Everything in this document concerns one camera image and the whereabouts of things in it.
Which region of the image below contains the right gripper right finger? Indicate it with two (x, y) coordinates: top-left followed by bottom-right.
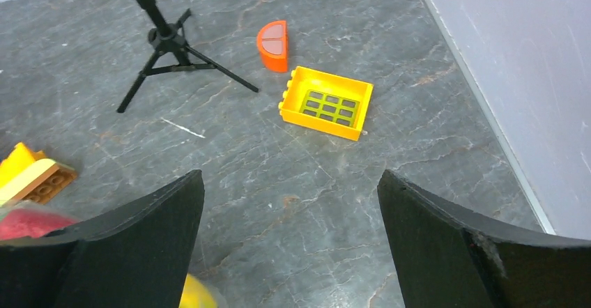
(377, 170), (590, 307)

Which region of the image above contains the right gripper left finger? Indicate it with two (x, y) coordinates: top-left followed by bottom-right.
(1, 170), (205, 307)

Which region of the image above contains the yellow bell pepper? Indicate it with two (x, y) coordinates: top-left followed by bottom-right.
(179, 274), (219, 308)

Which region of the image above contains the clear zip top bag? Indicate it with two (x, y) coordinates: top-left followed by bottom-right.
(1, 201), (79, 240)

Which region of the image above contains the multicolour toy brick stack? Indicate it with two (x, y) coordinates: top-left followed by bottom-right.
(1, 142), (77, 206)

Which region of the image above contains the yellow toy brick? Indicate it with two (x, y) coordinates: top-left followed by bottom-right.
(278, 66), (374, 141)

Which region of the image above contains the black microphone tripod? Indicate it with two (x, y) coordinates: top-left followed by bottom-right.
(116, 0), (259, 114)

